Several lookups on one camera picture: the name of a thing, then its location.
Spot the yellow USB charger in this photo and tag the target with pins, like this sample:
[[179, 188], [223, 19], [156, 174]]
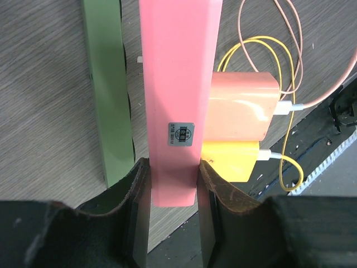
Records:
[[232, 160]]

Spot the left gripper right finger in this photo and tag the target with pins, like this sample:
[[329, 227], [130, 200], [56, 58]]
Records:
[[283, 231]]

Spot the green power strip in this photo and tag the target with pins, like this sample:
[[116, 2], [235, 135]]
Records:
[[107, 70]]

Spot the peach USB charger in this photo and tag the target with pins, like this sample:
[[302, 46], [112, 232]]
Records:
[[241, 106]]

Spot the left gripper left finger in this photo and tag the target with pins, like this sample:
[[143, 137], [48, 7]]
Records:
[[109, 230]]

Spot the pink power strip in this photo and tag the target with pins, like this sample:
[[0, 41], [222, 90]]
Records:
[[178, 48]]

